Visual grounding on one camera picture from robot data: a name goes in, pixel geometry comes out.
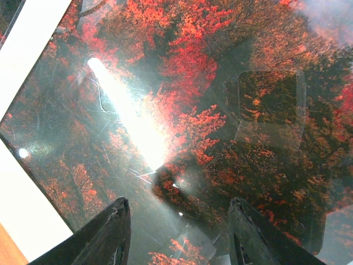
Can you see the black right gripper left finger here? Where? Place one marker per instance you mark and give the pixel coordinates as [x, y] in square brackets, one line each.
[103, 240]

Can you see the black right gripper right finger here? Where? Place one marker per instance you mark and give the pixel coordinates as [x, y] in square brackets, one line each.
[261, 240]

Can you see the white mat board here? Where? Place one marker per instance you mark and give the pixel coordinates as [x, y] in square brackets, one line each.
[27, 216]

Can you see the clear glass pane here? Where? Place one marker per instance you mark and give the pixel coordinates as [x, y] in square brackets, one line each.
[180, 106]

